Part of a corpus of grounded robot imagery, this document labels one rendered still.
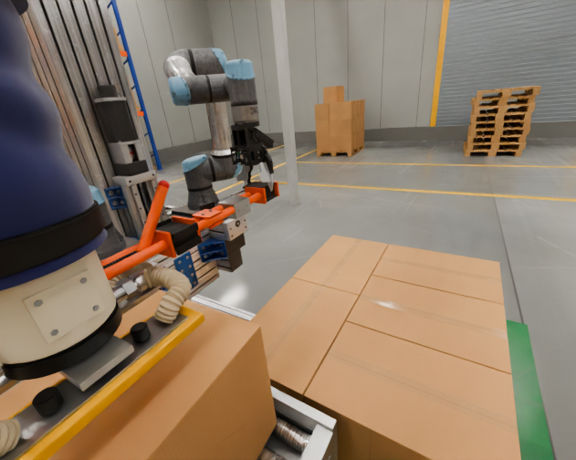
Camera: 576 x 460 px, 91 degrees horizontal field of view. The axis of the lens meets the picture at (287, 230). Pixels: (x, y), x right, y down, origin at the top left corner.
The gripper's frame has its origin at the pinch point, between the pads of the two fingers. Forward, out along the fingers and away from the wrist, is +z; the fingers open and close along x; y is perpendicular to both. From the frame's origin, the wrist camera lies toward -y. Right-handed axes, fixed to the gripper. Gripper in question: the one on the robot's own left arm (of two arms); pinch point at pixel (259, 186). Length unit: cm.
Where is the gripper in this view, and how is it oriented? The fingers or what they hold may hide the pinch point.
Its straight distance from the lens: 92.7
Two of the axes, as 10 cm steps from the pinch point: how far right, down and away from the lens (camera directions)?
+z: 0.9, 9.0, 4.2
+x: 8.6, 1.5, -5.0
